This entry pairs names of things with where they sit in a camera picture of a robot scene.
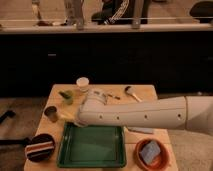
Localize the blue sponge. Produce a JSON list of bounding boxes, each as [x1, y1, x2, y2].
[[139, 140, 161, 165]]

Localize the grey folded cloth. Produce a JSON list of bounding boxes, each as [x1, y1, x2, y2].
[[127, 127, 154, 134]]

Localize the white paper cup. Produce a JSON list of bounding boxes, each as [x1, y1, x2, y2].
[[76, 77, 89, 92]]

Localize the metal spoon black handle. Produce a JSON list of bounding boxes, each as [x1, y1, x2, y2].
[[124, 86, 141, 102]]

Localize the green plastic tray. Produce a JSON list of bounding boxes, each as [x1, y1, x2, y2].
[[57, 123, 126, 168]]

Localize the striped round box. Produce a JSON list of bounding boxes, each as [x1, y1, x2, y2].
[[25, 134, 55, 162]]

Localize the terracotta bowl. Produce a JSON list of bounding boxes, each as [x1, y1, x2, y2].
[[134, 138, 170, 171]]

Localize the small metal cup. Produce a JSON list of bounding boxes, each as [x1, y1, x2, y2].
[[44, 106, 58, 122]]

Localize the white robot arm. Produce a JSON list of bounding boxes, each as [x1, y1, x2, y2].
[[76, 89, 213, 136]]

